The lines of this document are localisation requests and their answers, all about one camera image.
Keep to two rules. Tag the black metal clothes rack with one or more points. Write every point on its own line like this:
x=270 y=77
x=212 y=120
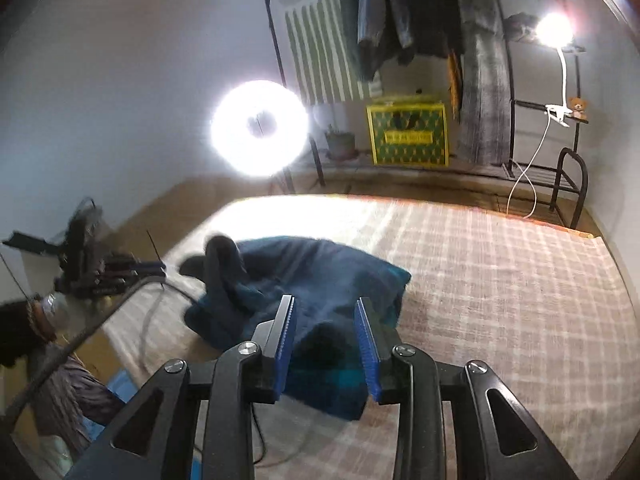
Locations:
x=571 y=151

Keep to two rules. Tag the dark bundle on shelf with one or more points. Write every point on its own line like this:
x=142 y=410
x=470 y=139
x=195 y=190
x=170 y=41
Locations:
x=517 y=22

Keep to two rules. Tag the white clip lamp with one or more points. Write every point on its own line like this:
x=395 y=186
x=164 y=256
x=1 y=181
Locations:
x=554 y=30

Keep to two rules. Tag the beige checked bed blanket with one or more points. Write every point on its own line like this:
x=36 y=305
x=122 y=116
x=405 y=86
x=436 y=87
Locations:
x=500 y=285

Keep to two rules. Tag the yellow green patterned box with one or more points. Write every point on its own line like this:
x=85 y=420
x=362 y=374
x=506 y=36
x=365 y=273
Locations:
x=407 y=135

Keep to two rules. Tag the person with dark hair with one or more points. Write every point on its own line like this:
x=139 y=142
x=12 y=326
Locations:
x=85 y=332

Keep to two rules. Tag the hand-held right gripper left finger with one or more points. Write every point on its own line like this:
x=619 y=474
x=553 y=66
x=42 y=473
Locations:
x=286 y=345

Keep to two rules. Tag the orange hanging cloth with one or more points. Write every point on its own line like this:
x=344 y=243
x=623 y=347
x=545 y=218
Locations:
x=454 y=85

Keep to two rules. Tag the blue plastic sheet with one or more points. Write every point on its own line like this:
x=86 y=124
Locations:
x=122 y=385

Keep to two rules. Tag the black hanging coat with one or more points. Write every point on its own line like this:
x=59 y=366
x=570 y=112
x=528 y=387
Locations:
x=435 y=10

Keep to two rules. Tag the green striped wall cloth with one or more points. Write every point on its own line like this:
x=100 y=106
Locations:
x=320 y=50

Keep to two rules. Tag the dark plant pot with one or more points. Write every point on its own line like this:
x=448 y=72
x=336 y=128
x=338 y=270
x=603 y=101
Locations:
x=340 y=145

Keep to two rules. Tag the grey plaid hanging coat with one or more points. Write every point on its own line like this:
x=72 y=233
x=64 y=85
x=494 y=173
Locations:
x=485 y=85

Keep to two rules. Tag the blue denim hanging jacket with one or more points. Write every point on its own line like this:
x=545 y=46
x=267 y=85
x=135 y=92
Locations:
x=385 y=10

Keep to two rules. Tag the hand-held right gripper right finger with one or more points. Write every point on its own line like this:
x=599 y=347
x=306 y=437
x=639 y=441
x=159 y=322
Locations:
x=367 y=350

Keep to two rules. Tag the person's left hand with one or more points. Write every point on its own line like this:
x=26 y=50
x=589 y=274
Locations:
x=55 y=310

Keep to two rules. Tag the small teddy bear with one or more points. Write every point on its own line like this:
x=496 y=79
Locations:
x=579 y=107

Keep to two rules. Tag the person's striped clothing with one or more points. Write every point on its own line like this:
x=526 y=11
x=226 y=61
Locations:
x=75 y=395

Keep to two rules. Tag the teal plaid fleece jacket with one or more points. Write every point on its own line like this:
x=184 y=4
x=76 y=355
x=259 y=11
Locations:
x=310 y=280

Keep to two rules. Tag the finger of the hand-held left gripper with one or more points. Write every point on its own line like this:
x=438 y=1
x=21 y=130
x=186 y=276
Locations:
x=120 y=282
x=130 y=266

